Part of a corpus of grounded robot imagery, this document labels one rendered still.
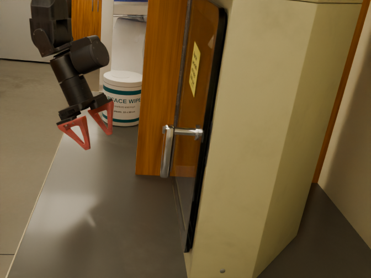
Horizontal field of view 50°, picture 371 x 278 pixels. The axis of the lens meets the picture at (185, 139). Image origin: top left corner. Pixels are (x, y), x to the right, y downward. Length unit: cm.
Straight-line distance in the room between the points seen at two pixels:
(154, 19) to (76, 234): 47
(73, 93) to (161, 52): 21
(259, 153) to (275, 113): 6
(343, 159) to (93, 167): 64
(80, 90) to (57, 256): 35
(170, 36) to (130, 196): 37
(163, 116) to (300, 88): 44
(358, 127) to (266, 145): 48
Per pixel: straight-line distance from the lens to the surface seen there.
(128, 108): 126
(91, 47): 86
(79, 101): 90
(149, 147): 98
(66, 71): 90
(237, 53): 54
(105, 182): 97
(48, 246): 79
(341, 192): 110
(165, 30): 89
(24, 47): 569
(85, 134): 88
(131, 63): 196
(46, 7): 89
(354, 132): 106
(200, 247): 67
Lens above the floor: 144
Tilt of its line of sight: 24 degrees down
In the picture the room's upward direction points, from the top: 7 degrees clockwise
